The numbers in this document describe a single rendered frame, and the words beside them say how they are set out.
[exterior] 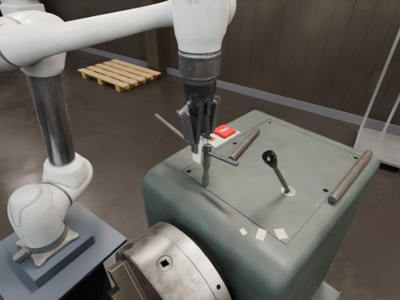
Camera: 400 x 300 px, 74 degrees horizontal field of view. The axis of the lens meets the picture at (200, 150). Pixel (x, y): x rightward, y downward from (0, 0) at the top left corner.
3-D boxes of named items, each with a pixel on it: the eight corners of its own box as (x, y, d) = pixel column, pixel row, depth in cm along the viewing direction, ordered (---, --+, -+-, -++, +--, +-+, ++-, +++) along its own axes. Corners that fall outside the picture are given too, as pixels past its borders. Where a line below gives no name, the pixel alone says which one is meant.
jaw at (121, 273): (151, 286, 66) (129, 244, 66) (159, 291, 62) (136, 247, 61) (111, 320, 60) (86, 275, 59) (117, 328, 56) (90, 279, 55)
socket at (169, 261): (154, 268, 57) (153, 261, 56) (167, 259, 59) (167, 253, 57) (162, 280, 55) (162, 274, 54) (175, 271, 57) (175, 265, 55)
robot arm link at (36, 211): (12, 244, 103) (-15, 205, 90) (44, 209, 117) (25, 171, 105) (48, 253, 100) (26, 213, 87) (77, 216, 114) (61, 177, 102)
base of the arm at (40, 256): (5, 251, 107) (-1, 243, 104) (57, 216, 121) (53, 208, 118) (28, 277, 98) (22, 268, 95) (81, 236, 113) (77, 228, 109)
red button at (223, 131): (223, 128, 98) (223, 123, 97) (236, 134, 95) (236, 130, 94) (212, 134, 95) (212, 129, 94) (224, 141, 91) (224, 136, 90)
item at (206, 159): (211, 184, 72) (213, 144, 68) (205, 187, 71) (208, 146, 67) (205, 181, 74) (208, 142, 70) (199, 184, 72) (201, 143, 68)
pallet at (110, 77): (163, 78, 492) (163, 71, 485) (125, 94, 432) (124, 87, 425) (115, 64, 558) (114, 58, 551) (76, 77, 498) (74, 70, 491)
